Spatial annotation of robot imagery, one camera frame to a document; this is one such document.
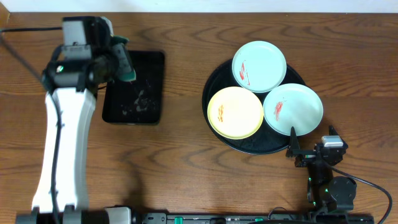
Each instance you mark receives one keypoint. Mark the round black serving tray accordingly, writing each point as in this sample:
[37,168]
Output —
[264,141]

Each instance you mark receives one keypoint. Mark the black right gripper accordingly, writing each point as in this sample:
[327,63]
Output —
[306,156]

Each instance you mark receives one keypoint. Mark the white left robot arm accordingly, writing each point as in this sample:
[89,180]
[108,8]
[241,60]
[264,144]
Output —
[61,196]

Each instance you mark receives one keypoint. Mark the yellow plate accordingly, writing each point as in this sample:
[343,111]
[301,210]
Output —
[235,112]

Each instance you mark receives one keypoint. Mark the green and yellow sponge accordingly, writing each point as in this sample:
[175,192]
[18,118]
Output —
[126,71]

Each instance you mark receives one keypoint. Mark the mint green plate with stain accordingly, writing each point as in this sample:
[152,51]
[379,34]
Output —
[259,66]

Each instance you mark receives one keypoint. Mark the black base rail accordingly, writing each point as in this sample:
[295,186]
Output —
[217,218]

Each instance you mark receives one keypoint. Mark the black rectangular water tray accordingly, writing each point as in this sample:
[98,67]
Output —
[138,101]

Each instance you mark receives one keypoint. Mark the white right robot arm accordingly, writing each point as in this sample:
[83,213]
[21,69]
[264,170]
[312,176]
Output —
[332,196]

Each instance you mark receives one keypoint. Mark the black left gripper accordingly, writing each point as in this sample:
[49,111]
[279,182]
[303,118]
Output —
[116,58]

